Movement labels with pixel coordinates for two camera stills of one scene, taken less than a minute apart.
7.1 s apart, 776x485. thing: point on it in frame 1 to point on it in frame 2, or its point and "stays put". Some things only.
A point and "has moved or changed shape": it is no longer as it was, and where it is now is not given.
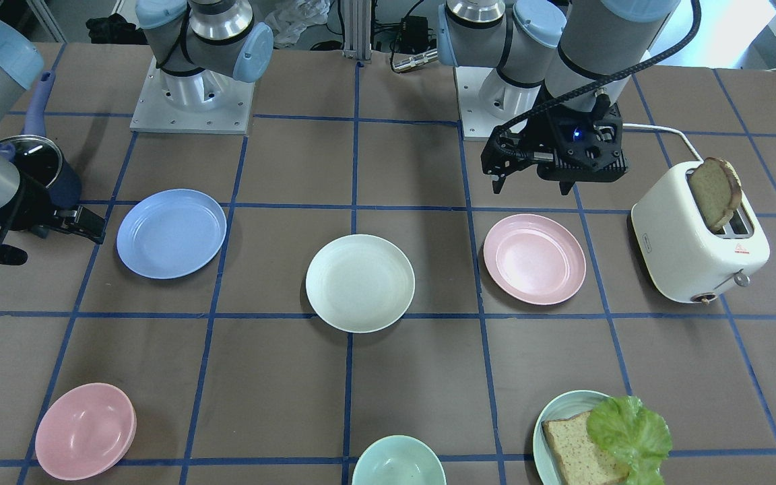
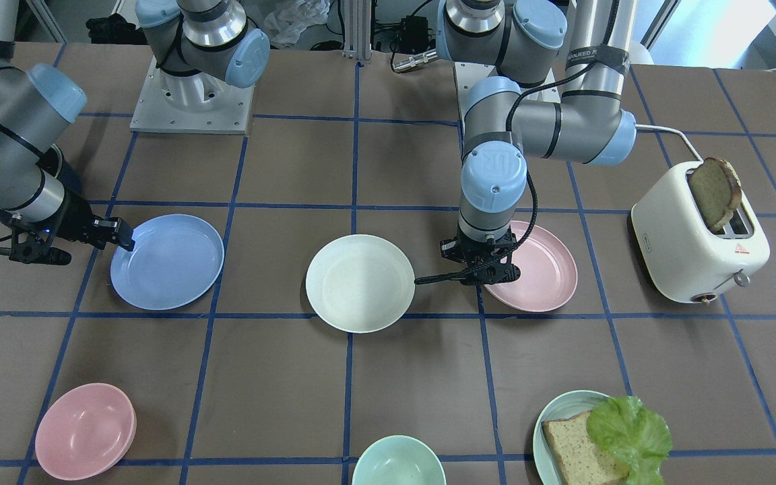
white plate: x=360 y=283 stays put
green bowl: x=398 y=460 stays put
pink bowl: x=85 y=432 stays put
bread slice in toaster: x=717 y=190 stays put
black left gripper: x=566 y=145 to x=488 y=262
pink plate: x=534 y=260 has moved or changed shape
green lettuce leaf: x=636 y=438 stays put
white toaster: x=686 y=258 stays put
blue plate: x=171 y=234 has moved or changed shape
